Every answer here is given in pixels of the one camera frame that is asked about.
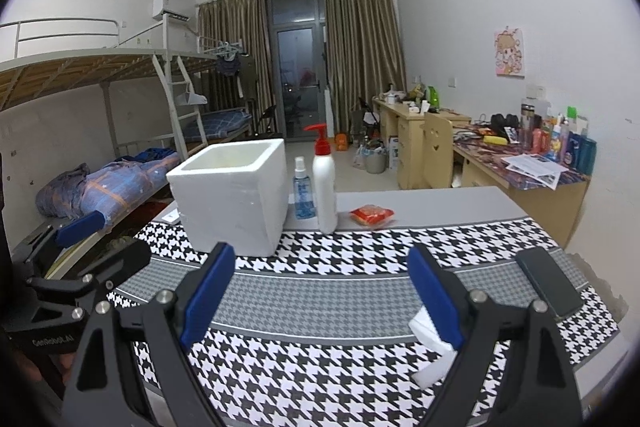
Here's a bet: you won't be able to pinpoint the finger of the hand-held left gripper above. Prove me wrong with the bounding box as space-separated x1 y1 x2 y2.
27 239 152 310
12 209 107 278

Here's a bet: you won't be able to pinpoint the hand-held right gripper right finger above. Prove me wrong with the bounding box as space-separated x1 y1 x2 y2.
406 246 583 427

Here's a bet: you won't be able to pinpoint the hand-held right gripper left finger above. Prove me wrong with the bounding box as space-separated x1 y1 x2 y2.
60 242 236 427

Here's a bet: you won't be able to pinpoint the white foam box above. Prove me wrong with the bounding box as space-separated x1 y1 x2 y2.
166 138 290 258

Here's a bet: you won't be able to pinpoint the purple grey blanket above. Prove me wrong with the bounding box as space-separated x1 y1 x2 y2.
36 163 91 218

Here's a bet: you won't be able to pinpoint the blue plaid quilt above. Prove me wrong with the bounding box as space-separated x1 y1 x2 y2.
82 155 180 223

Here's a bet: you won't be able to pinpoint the dark blue cloth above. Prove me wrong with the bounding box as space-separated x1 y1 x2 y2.
132 148 176 162

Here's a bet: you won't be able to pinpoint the red snack packet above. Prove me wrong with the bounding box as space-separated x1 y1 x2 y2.
348 204 396 228

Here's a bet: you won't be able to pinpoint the houndstooth table mat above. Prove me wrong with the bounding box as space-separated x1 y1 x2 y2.
107 214 621 427

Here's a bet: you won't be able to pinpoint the black smartphone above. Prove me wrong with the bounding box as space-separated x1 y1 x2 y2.
515 247 585 319

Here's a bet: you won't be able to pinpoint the blue spray bottle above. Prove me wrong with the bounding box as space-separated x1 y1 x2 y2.
292 156 317 221

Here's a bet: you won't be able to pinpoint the white bed ladder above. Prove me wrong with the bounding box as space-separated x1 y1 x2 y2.
152 54 208 162

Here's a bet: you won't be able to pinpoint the wooden desk with printed cover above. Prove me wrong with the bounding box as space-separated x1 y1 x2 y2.
452 122 591 248

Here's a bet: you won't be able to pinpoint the grey bucket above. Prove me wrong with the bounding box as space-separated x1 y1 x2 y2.
364 147 389 174

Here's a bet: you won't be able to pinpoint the wooden chair with smiley cutout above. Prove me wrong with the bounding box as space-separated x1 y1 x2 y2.
423 112 463 190

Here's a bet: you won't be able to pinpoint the white pump bottle red cap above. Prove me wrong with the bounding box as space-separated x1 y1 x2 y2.
303 124 340 234

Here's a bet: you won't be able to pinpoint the white metal bunk bed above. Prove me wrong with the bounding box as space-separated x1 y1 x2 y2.
0 19 216 258

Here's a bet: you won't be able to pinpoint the light wooden desk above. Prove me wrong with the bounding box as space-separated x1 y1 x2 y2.
372 97 471 190

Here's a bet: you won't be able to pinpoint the printed paper sheets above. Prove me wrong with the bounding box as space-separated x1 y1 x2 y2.
501 153 563 189

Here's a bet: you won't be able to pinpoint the bunk bed with blue mattress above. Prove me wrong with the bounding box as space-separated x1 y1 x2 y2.
182 34 253 145

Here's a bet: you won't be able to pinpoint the black folding chair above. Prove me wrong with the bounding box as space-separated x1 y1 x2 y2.
257 105 278 138

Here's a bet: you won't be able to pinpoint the black bag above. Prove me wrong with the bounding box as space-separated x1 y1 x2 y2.
490 113 521 132

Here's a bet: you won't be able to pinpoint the folded metal chair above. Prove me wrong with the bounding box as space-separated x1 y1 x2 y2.
352 97 381 142

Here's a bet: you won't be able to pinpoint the row of toiletry bottles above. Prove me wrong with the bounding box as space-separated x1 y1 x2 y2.
520 99 598 172

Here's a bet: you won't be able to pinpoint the hanging dark clothes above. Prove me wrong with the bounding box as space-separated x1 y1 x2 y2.
215 54 256 100

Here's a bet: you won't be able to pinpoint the brown curtain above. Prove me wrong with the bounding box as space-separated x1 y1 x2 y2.
197 0 273 142
322 0 407 140

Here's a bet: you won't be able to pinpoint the white air conditioner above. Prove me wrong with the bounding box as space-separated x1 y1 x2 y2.
152 0 191 22

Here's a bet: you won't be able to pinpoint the glass balcony door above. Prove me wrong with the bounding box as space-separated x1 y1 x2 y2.
265 0 328 142

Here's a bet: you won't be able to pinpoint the cartoon wall poster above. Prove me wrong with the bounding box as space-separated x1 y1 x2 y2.
494 27 526 78

